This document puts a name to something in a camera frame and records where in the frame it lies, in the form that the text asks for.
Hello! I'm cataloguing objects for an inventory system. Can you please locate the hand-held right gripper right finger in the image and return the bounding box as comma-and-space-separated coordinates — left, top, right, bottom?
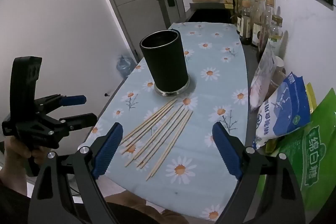
211, 122, 306, 224

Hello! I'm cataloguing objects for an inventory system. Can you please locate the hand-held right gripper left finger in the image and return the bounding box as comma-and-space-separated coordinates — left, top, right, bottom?
28, 122, 124, 224

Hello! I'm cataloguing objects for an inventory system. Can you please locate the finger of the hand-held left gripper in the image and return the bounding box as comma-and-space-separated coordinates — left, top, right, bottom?
34, 94, 87, 112
45, 113, 98, 135

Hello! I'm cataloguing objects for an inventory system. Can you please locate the bundle of wooden chopsticks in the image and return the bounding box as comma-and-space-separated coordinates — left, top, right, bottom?
119, 98, 193, 182

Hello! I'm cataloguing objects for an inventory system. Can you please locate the black cylindrical utensil holder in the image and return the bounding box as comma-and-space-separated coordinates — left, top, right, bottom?
139, 29, 190, 97

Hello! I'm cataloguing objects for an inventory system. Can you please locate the person's left forearm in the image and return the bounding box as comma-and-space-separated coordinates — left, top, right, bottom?
0, 172, 36, 224

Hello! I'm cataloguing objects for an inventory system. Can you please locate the person's left hand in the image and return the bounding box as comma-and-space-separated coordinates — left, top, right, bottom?
0, 136, 49, 182

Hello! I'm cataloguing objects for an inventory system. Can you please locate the person's brown clothing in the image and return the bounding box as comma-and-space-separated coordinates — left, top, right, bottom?
105, 190, 189, 224

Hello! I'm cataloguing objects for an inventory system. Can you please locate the daisy print tablecloth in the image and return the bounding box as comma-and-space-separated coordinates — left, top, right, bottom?
85, 22, 248, 222

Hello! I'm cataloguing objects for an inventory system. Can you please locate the white and blue salt bag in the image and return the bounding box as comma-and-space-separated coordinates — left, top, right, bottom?
253, 72, 311, 149

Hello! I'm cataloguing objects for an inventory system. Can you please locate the clear plastic bag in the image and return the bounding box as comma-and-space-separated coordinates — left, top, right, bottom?
249, 42, 279, 111

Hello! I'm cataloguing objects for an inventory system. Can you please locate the brown jar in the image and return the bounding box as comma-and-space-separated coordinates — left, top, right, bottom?
270, 70, 286, 93

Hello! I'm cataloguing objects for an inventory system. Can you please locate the green sugar bag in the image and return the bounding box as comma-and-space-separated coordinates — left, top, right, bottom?
278, 89, 336, 214

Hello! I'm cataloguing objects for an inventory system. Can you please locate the yellow packet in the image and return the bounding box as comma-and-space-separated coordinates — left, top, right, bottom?
306, 82, 319, 111

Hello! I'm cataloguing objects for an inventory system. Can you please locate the row of condiment bottles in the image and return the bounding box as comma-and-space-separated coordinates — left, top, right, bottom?
222, 0, 284, 56

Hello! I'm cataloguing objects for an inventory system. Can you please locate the dark kitchen sink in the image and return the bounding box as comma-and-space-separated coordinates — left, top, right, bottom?
188, 7, 234, 24

